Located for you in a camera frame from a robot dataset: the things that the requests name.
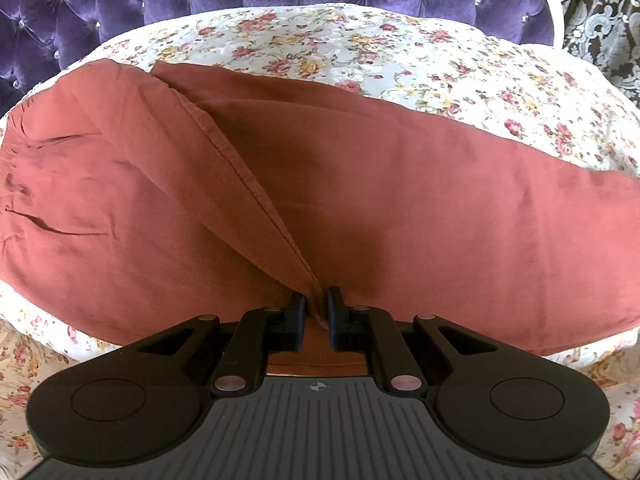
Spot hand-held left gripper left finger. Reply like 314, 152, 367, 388
124, 293, 307, 395

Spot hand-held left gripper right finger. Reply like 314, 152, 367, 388
325, 286, 502, 395

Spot rust red pants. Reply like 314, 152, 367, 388
0, 58, 640, 377

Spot floral bedsheet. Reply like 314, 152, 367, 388
0, 2, 640, 471

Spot grey damask curtain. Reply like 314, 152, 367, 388
537, 0, 640, 101

